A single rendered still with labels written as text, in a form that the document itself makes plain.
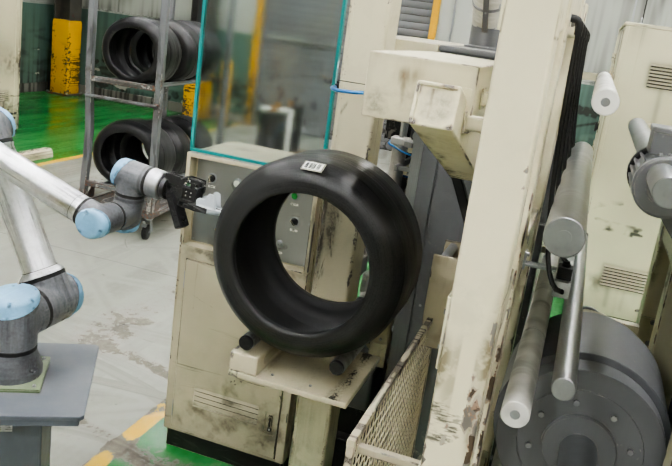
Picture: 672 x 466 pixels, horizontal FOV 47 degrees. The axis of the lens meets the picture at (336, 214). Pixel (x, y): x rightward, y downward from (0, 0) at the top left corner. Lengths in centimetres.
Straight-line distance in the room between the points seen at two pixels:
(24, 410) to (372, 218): 120
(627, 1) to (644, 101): 585
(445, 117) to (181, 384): 203
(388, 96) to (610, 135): 387
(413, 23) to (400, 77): 980
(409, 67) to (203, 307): 170
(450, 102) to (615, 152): 396
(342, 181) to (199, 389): 149
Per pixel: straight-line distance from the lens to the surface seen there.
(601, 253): 563
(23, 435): 268
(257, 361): 227
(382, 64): 171
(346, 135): 240
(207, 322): 313
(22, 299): 255
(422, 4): 1148
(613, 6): 1125
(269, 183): 208
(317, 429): 273
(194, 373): 325
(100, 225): 230
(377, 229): 201
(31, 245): 268
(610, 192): 554
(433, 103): 160
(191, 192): 231
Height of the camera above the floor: 184
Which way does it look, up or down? 14 degrees down
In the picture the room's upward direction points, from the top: 8 degrees clockwise
